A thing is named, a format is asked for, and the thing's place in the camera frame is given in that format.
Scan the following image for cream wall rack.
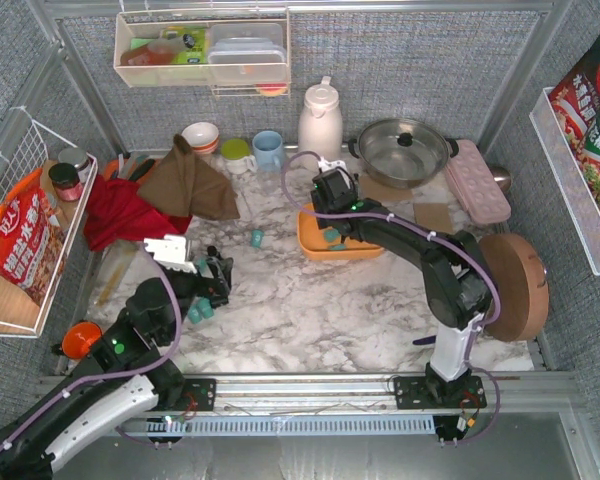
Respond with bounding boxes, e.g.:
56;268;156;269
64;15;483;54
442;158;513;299
113;6;291;97

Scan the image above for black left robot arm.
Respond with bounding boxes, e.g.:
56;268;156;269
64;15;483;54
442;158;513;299
0;247;234;479

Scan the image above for brown cardboard piece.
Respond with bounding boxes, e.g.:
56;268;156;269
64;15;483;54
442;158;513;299
413;203;454;234

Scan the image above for glass jar silver lid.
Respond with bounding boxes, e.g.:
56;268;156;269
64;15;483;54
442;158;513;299
58;147;91;183

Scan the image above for small brown cardboard sheet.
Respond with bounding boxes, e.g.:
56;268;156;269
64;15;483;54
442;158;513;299
358;175;413;203

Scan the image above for white thermos jug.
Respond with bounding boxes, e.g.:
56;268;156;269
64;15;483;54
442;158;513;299
298;76;343;161

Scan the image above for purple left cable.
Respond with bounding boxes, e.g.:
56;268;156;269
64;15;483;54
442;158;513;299
0;249;185;471

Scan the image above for red cloth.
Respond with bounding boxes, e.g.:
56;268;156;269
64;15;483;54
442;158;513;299
84;175;191;252

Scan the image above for pink egg tray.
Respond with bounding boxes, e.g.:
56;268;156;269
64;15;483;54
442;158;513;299
444;138;511;226

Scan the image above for green package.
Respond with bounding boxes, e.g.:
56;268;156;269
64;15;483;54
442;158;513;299
160;26;209;65

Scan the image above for steel round object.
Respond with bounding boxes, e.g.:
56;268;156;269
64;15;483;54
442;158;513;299
489;165;512;193

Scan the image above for brown cloth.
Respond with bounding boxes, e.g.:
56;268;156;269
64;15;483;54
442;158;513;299
137;134;240;221

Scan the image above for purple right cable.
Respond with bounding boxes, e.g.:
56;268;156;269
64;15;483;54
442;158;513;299
281;150;504;446

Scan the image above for steel pot with lid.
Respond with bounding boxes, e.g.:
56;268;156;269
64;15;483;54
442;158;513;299
347;119;459;190

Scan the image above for orange plastic cup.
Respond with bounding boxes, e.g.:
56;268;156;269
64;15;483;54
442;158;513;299
61;321;102;360

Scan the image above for purple cable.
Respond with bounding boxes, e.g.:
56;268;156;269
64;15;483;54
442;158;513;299
0;249;185;471
281;150;504;446

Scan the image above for clear plastic containers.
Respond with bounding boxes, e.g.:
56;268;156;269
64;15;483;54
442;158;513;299
207;22;287;85

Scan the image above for orange snack bag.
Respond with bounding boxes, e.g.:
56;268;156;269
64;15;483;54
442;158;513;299
0;168;64;306

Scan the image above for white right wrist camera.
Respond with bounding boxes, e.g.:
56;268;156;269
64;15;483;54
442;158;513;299
317;157;348;173

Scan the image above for white wire basket left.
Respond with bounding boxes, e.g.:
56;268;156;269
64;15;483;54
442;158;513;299
0;118;98;338

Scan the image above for orange plastic basket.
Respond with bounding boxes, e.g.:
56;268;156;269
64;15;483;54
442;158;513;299
296;211;384;261

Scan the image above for orange bottle in rack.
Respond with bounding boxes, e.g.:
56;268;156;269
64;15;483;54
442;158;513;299
120;39;186;66

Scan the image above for round wooden board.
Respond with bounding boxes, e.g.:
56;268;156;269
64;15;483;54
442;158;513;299
479;233;549;343

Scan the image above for green lidded white cup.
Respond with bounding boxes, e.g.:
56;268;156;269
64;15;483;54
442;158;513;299
220;138;257;175

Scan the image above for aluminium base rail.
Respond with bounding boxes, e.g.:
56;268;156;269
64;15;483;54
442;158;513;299
29;370;581;412

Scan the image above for white orange striped bowl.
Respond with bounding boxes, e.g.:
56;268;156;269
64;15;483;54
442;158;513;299
181;122;219;155

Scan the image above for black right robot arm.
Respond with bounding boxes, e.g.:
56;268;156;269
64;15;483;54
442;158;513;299
311;167;499;404

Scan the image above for blue mug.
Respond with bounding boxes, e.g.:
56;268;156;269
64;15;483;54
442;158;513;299
252;130;286;173

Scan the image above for white mesh basket right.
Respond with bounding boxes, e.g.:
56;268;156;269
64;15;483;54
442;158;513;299
529;87;600;276

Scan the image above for red jar black lid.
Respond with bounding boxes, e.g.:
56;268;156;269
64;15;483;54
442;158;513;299
48;163;83;202

